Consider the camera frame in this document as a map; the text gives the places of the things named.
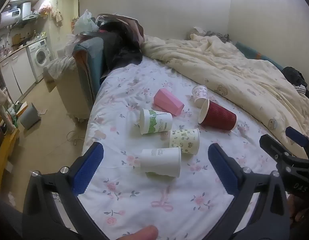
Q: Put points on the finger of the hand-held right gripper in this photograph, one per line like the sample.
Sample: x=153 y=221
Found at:
x=269 y=145
x=295 y=136

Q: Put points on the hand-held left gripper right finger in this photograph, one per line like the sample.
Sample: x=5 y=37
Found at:
x=223 y=170

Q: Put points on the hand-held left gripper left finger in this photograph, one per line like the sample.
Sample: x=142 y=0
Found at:
x=88 y=170

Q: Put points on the plain white paper cup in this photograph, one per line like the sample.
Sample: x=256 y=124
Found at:
x=159 y=161

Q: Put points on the yellow bear print paper cup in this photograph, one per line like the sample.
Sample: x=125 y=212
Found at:
x=184 y=140

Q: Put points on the red ribbed paper cup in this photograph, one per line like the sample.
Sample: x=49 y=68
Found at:
x=219 y=116

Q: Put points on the small white patterned paper cup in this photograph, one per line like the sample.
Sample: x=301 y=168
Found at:
x=200 y=95

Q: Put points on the white green print paper cup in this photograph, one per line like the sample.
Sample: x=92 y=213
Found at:
x=157 y=121

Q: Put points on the pink faceted cup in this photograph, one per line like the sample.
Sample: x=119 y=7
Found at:
x=168 y=102

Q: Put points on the person's right hand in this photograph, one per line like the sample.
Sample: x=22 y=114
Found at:
x=300 y=208

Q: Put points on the person's left hand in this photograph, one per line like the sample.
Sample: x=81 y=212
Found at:
x=140 y=233

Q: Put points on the striped cloth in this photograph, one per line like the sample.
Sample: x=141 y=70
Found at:
x=301 y=89

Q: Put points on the black garment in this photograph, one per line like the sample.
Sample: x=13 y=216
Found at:
x=293 y=76

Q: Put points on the grey trash bin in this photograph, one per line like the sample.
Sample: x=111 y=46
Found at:
x=29 y=117

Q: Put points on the beige covered sofa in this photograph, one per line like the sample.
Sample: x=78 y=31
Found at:
x=69 y=87

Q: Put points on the yellow table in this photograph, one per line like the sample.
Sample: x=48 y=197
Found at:
x=4 y=152

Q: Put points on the cream bear print duvet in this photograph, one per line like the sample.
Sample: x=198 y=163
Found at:
x=232 y=67

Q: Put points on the teal bed edge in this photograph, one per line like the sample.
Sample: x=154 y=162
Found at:
x=254 y=52

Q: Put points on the floral bed sheet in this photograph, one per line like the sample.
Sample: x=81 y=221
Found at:
x=134 y=85

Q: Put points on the teal sofa armrest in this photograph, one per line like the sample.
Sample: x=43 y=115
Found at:
x=89 y=55

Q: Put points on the white kitchen cabinet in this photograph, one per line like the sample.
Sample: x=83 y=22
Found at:
x=14 y=75

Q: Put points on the white washing machine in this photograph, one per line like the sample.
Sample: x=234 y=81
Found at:
x=39 y=55

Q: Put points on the grey patterned pillow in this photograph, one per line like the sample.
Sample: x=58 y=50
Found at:
x=209 y=33

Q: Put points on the pile of dark clothes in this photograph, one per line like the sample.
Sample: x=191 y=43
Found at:
x=119 y=45

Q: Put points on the white plastic bag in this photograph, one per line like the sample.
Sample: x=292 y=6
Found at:
x=84 y=23

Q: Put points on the cardboard box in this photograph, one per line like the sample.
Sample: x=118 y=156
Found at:
x=16 y=39

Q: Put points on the beige hanging towel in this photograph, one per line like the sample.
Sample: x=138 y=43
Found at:
x=57 y=17

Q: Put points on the pink hanging bag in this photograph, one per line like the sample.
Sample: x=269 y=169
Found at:
x=45 y=7

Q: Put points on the white water heater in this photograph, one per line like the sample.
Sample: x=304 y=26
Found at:
x=14 y=13

